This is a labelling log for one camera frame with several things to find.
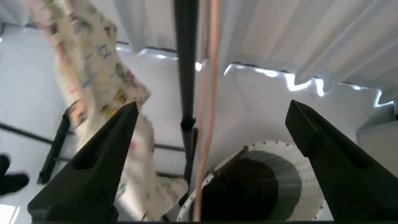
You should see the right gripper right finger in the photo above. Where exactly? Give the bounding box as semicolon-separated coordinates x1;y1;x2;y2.
285;99;398;224

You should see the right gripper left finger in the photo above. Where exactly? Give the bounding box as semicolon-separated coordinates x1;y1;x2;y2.
27;101;139;223

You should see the cream printed garment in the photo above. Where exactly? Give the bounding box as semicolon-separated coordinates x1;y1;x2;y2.
24;0;189;222

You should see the white laundry basket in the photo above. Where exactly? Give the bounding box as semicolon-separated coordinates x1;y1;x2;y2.
176;139;328;223

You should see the black clothes rack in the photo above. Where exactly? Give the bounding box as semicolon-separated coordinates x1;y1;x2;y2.
0;0;200;208

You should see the white curtain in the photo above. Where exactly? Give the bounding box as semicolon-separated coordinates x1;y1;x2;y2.
0;0;398;105

